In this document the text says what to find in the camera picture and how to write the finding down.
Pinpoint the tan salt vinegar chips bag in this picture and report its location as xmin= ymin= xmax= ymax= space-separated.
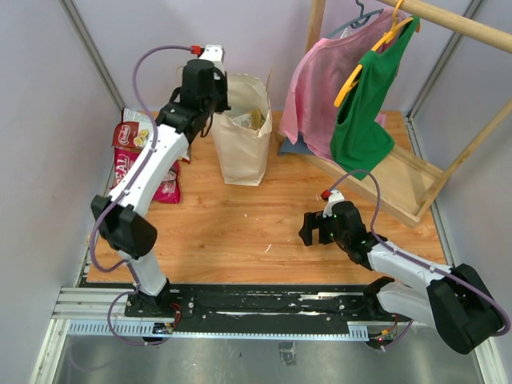
xmin=227 ymin=110 xmax=265 ymax=130

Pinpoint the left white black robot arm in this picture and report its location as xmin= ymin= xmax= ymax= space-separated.
xmin=91 ymin=57 xmax=230 ymax=317

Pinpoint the magenta crisps bag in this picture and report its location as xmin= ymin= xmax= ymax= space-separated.
xmin=111 ymin=147 xmax=181 ymax=204

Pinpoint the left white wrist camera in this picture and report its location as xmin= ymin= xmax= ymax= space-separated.
xmin=199 ymin=45 xmax=225 ymax=73

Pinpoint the pink t-shirt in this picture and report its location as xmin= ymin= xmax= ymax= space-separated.
xmin=280 ymin=9 xmax=408 ymax=162

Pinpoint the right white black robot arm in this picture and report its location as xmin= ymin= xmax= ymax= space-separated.
xmin=298 ymin=201 xmax=510 ymax=354

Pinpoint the yellow hanger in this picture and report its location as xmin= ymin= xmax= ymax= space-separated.
xmin=334 ymin=0 xmax=416 ymax=107

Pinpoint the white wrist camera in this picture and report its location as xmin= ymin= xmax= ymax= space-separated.
xmin=321 ymin=189 xmax=345 ymax=218
xmin=199 ymin=45 xmax=225 ymax=73

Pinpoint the green tank top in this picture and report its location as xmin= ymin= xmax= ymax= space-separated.
xmin=330 ymin=17 xmax=420 ymax=180

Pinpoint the blue cloth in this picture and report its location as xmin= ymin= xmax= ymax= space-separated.
xmin=278 ymin=133 xmax=314 ymax=156

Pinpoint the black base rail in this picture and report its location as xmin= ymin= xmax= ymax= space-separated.
xmin=125 ymin=283 xmax=395 ymax=339

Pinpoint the red white chips bag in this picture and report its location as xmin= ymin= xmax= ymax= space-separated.
xmin=111 ymin=108 xmax=153 ymax=154

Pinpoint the brown paper bag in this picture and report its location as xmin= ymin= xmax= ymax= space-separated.
xmin=211 ymin=74 xmax=273 ymax=186

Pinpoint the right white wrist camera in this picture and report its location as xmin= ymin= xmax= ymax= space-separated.
xmin=321 ymin=189 xmax=345 ymax=218

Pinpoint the grey blue hanger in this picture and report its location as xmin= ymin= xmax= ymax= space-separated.
xmin=325 ymin=0 xmax=384 ymax=39

